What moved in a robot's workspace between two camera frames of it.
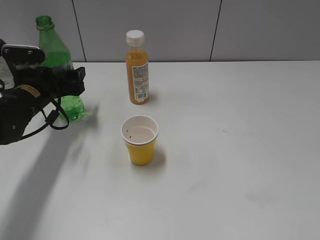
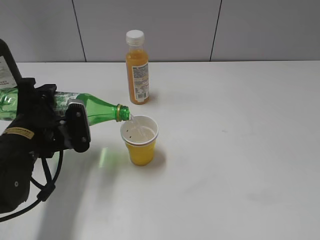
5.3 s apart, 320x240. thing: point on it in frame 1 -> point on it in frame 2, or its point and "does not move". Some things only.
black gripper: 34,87 -> 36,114
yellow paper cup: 140,133 does not move
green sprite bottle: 58,54 -> 99,111
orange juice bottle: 137,65 does not move
